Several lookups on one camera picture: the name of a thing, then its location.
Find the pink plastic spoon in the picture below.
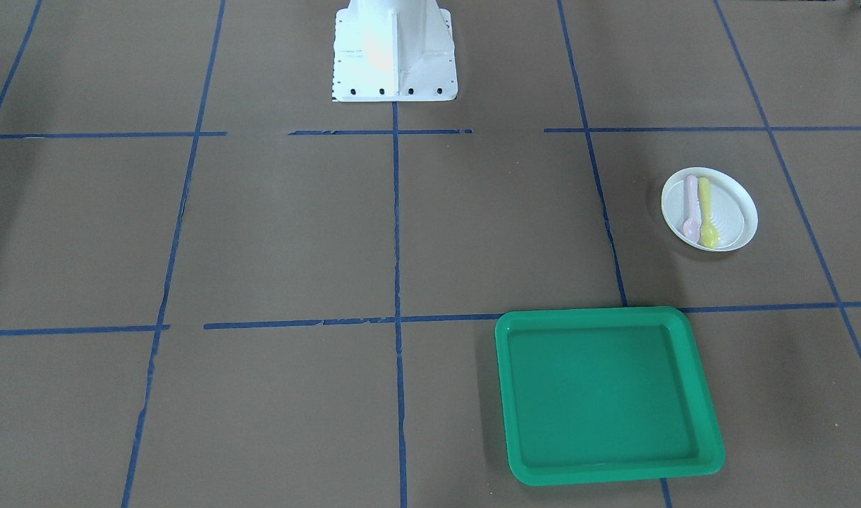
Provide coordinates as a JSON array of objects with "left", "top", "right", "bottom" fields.
[{"left": 682, "top": 174, "right": 701, "bottom": 243}]

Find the white round plate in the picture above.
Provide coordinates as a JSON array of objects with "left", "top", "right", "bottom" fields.
[{"left": 660, "top": 167, "right": 758, "bottom": 252}]

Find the yellow plastic spoon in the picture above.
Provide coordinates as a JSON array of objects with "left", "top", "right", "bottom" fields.
[{"left": 697, "top": 177, "right": 720, "bottom": 250}]

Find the green plastic tray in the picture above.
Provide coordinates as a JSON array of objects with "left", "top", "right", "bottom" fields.
[{"left": 495, "top": 306, "right": 726, "bottom": 488}]

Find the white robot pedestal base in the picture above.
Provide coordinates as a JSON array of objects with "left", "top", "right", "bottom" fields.
[{"left": 331, "top": 1, "right": 459, "bottom": 102}]

